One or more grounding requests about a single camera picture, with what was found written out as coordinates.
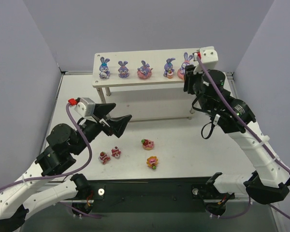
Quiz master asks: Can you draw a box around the white wooden two-tier shelf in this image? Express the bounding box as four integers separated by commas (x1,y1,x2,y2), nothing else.
92,48,196,121

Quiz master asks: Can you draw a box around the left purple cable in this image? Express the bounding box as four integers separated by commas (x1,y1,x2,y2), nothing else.
0,103,92,196

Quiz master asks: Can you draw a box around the purple bunny sitting toy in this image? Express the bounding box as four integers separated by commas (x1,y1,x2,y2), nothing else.
118,61,129,78

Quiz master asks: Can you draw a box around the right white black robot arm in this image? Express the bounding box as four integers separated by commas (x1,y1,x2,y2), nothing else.
184,65,290,204

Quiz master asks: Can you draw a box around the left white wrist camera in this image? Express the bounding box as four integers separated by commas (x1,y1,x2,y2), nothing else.
68,98,96,118

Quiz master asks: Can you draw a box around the pink strawberry cake toy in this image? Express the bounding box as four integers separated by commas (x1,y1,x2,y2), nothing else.
98,152,111,165

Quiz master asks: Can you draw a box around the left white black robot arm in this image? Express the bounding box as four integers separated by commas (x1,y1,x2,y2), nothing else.
0,98,132,232

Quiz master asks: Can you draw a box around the pink bear strawberry donut toy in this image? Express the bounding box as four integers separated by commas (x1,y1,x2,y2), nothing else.
141,139,155,150

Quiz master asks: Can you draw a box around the small purple bunny with strawberry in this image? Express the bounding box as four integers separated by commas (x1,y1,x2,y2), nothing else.
163,58,175,79

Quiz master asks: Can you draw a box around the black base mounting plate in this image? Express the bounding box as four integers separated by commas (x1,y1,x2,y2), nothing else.
60,180,235,213

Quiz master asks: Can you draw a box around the pink bear sunflower toy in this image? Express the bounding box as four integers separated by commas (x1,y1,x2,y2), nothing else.
146,156,158,170

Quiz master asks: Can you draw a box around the pink bear cake toy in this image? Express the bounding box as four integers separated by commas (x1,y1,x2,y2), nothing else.
111,146,121,159

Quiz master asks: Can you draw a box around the purple bunny blue bow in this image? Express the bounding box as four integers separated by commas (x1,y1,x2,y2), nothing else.
99,57,110,79

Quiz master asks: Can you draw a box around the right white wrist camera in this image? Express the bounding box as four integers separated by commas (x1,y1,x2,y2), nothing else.
193,46,218,74

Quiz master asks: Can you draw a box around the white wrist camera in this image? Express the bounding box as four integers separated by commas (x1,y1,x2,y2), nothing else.
193,46,218,74
68,98,96,118

